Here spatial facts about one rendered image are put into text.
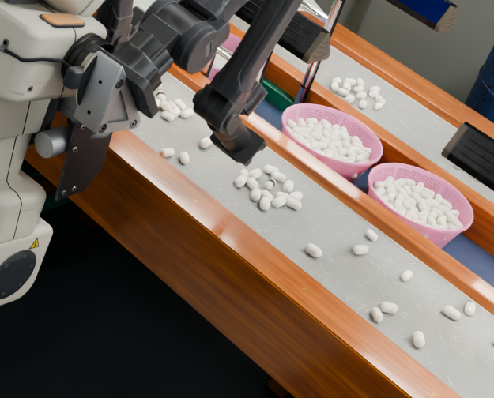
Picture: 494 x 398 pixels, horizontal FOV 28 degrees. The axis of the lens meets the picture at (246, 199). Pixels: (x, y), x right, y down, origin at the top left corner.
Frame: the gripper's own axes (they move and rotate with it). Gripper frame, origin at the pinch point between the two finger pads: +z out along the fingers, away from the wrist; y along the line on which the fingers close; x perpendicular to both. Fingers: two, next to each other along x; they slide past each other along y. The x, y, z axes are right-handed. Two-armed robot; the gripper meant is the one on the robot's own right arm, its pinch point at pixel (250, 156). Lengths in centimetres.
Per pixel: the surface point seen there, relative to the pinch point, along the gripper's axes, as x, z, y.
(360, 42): -60, 84, 40
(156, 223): 22.9, -1.3, 5.9
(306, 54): -23.8, -2.8, 3.8
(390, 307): 6.1, 9.4, -40.7
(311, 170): -9.6, 26.3, -1.0
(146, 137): 9.5, 6.7, 26.6
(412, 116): -46, 72, 6
